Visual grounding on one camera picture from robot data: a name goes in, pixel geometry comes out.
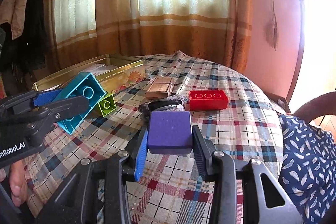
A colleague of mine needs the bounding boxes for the gold tin box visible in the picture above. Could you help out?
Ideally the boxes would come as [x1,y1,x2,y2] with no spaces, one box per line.
[32,54,146,98]

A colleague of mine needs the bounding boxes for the green block with ball print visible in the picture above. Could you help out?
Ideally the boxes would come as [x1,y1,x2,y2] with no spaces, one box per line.
[95,92,117,117]

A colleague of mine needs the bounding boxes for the blue feather-print cushion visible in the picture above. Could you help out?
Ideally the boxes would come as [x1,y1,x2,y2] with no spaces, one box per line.
[278,114,336,224]

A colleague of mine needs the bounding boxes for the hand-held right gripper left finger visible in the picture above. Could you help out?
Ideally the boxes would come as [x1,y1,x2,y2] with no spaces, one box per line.
[34,130,149,224]

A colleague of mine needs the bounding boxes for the cream and orange curtain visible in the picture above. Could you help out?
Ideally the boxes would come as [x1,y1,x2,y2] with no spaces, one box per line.
[50,0,254,75]

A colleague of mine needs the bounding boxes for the hanging tassel ornament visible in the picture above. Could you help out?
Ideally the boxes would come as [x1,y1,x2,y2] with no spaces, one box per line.
[265,0,279,51]

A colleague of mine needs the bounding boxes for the grey speckled pouch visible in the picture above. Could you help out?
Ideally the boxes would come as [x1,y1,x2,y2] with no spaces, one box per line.
[139,94,187,119]

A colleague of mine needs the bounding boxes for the teal building brick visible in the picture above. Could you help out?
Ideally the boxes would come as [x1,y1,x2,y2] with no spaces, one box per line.
[54,72,107,135]

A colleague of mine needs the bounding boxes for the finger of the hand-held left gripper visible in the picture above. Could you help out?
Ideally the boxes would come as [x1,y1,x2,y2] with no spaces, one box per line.
[0,95,90,135]
[0,89,64,115]

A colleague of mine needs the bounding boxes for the person's left hand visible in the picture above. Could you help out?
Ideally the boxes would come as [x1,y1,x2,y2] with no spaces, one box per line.
[0,160,28,207]

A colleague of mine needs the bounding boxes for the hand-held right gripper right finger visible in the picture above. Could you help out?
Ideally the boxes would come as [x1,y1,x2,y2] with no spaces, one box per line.
[193,126,303,224]

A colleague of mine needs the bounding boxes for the brown wooden chair back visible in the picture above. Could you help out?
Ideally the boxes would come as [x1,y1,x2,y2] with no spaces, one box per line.
[291,91,336,132]

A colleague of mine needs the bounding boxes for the brown wooden box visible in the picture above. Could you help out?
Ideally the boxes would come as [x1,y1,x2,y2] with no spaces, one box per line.
[146,76,174,99]

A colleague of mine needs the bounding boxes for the black coat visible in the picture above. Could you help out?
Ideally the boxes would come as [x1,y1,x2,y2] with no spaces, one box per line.
[0,0,49,75]

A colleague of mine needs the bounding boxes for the red building brick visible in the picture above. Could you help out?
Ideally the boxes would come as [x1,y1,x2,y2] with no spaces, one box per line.
[188,90,228,111]

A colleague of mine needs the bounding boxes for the beige quilted jacket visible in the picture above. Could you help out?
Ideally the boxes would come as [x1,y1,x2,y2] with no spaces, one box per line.
[0,0,29,39]

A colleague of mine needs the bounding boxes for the purple block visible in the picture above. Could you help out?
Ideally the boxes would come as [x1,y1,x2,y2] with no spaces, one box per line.
[147,111,193,155]

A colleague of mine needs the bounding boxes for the wooden door frame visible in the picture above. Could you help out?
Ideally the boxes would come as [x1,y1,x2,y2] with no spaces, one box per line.
[287,0,306,109]

